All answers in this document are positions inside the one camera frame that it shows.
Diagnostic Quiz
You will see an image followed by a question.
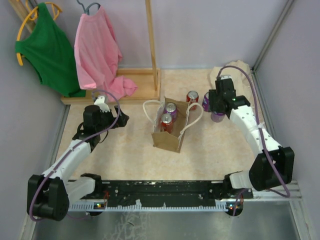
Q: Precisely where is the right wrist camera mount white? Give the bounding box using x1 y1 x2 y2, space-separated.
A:
219 75 232 80

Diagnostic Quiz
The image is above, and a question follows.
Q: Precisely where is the beige cloth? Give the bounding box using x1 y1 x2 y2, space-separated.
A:
209 59 261 118

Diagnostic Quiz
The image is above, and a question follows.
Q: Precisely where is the grey hanger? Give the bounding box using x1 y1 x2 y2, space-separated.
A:
76 0 101 15

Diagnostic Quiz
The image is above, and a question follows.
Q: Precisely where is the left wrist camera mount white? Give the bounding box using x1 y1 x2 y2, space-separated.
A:
94 95 110 113

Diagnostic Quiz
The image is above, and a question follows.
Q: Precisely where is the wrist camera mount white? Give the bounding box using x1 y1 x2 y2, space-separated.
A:
94 95 110 113
219 75 232 80

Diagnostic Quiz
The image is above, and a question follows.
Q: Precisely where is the green tank top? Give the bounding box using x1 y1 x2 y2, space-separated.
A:
15 2 86 98

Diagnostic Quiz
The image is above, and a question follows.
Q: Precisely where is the aluminium frame rail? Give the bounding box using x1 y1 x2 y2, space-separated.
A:
251 0 296 74

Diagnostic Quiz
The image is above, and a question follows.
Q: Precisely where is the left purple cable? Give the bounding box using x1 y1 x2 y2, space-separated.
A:
28 89 123 222

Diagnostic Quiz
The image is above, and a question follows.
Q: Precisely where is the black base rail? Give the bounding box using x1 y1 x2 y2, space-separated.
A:
82 180 253 208

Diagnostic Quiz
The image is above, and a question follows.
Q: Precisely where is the pink shirt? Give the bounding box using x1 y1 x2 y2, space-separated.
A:
74 6 138 100

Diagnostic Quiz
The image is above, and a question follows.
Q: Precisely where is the yellow hanger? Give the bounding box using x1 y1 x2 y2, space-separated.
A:
16 1 63 66

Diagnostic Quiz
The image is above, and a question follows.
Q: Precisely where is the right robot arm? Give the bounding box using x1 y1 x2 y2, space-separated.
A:
209 75 295 198

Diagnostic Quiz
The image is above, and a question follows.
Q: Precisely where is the red can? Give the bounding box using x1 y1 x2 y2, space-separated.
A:
160 113 174 134
186 90 199 104

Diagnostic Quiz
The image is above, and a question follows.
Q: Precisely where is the wooden clothes rack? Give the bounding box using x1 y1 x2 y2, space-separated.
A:
9 0 161 104

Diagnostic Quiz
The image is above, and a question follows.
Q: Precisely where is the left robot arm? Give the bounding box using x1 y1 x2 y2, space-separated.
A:
26 104 129 222

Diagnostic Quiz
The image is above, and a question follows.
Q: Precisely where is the purple can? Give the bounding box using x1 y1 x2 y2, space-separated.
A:
210 111 225 123
202 92 210 112
164 102 177 122

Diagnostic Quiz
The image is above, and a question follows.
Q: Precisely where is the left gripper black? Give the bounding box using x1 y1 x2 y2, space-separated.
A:
96 105 129 133

